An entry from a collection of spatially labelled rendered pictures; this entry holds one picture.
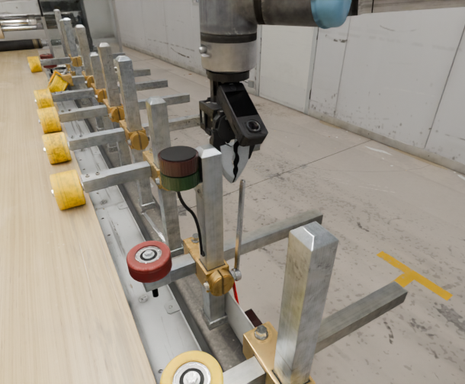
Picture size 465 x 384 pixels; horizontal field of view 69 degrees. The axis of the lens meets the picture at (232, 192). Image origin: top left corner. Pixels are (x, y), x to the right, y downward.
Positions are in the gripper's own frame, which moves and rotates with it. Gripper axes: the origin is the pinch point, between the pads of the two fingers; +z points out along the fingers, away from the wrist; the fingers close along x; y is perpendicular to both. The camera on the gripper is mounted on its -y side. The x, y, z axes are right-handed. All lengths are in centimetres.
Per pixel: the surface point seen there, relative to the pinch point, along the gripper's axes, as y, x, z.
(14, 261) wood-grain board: 8.7, 40.5, 10.6
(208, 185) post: -7.4, 8.8, -4.8
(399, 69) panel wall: 145, -244, 33
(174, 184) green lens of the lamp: -8.0, 14.5, -7.1
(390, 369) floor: -13, -65, 101
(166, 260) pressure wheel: -4.8, 16.5, 10.1
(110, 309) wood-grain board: -10.3, 27.6, 10.6
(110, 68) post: 68, 8, -9
